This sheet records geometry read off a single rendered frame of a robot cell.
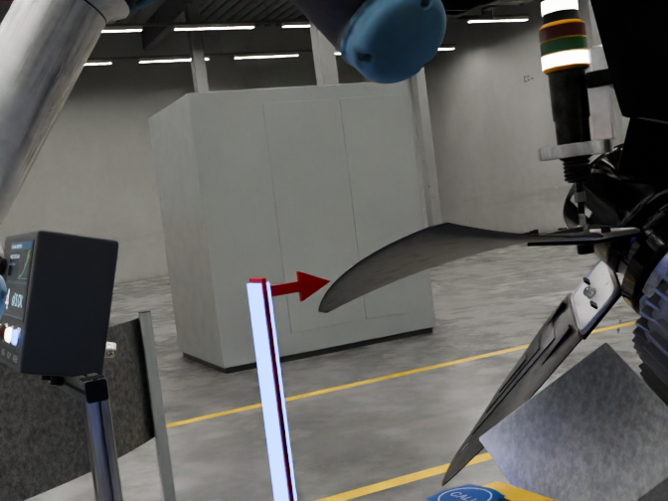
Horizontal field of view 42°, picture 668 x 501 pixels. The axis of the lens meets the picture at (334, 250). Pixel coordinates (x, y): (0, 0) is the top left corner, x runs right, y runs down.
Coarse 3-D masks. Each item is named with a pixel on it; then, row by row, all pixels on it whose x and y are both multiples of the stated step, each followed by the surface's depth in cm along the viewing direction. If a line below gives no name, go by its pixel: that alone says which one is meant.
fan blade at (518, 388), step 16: (560, 304) 97; (560, 320) 95; (576, 320) 92; (544, 336) 97; (560, 336) 92; (576, 336) 90; (528, 352) 99; (544, 352) 94; (560, 352) 91; (528, 368) 95; (544, 368) 92; (512, 384) 97; (528, 384) 93; (496, 400) 99; (512, 400) 94; (528, 400) 91; (496, 416) 95; (480, 432) 96; (480, 448) 92; (464, 464) 93; (448, 480) 93
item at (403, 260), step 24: (408, 240) 66; (432, 240) 67; (456, 240) 68; (480, 240) 69; (504, 240) 70; (528, 240) 72; (552, 240) 74; (360, 264) 71; (384, 264) 73; (408, 264) 76; (432, 264) 81; (336, 288) 76; (360, 288) 80
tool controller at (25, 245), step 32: (32, 256) 114; (64, 256) 115; (96, 256) 117; (32, 288) 113; (64, 288) 115; (96, 288) 117; (0, 320) 130; (32, 320) 113; (64, 320) 115; (96, 320) 117; (0, 352) 126; (32, 352) 113; (64, 352) 115; (96, 352) 117
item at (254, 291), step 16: (256, 288) 66; (256, 304) 66; (256, 320) 66; (256, 336) 67; (256, 352) 67; (272, 384) 66; (272, 400) 66; (272, 416) 66; (272, 432) 67; (272, 448) 67; (272, 464) 67; (272, 480) 68
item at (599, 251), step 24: (600, 168) 87; (600, 192) 86; (624, 192) 85; (648, 192) 84; (576, 216) 89; (600, 216) 86; (624, 216) 84; (648, 216) 84; (624, 240) 85; (648, 240) 81; (624, 264) 88; (648, 264) 81; (624, 288) 84
